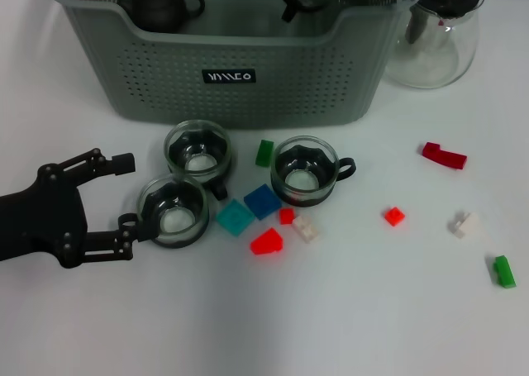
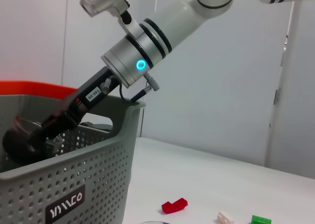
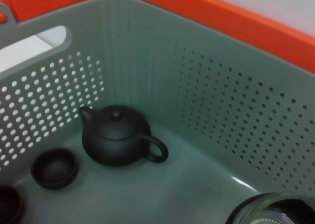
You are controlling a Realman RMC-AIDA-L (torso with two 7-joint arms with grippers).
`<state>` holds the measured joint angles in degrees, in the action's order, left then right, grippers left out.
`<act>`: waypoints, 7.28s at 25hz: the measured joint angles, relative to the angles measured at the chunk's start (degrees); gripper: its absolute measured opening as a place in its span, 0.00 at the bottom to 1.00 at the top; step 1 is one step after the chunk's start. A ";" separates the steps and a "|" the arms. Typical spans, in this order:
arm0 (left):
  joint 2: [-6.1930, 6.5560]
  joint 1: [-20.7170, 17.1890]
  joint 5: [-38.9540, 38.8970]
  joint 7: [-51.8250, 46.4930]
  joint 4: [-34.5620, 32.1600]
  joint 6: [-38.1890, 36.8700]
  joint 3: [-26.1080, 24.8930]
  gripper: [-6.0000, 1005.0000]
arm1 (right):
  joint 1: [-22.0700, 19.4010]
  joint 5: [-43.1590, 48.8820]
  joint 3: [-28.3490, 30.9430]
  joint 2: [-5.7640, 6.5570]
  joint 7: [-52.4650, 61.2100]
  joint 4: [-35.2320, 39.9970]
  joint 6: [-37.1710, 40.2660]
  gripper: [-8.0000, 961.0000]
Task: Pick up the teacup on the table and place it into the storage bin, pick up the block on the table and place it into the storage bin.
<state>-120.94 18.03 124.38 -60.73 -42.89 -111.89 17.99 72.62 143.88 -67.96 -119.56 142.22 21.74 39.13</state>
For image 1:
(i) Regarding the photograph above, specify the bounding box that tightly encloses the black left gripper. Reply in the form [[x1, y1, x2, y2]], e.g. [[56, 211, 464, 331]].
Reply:
[[0, 146, 142, 269]]

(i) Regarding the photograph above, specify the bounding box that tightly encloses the teal square toy brick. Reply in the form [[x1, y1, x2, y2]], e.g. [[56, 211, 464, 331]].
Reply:
[[215, 199, 254, 237]]

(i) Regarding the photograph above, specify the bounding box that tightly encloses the blue square toy brick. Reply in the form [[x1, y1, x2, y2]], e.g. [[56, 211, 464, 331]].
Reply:
[[243, 184, 283, 221]]

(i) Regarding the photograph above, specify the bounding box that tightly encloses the red sloped toy brick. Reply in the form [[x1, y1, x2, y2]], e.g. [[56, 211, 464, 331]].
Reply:
[[250, 226, 285, 256]]

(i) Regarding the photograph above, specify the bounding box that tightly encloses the white rectangular studded brick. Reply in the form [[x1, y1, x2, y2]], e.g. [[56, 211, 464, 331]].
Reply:
[[292, 214, 322, 244]]

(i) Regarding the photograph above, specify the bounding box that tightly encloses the grey-green perforated storage bin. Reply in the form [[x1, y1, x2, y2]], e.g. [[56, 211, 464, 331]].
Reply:
[[44, 0, 427, 129]]

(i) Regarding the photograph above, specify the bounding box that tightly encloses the green rectangular toy brick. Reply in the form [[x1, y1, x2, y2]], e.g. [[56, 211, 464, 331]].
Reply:
[[255, 139, 275, 169]]

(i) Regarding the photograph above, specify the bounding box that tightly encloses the dark clay teapot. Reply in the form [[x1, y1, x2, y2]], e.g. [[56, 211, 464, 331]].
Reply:
[[117, 0, 207, 33]]

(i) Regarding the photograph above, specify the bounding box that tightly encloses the dark red long brick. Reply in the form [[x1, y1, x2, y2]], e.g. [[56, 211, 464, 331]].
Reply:
[[421, 141, 468, 170]]

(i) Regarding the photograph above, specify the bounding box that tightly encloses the round glass pitcher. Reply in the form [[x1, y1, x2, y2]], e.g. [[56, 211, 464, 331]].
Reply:
[[382, 0, 487, 90]]

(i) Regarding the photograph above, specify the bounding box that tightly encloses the white notched toy brick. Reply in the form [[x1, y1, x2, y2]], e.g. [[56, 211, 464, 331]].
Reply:
[[447, 212, 483, 240]]

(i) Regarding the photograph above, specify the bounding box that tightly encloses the green notched toy brick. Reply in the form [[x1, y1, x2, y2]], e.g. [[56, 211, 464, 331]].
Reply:
[[492, 255, 517, 289]]

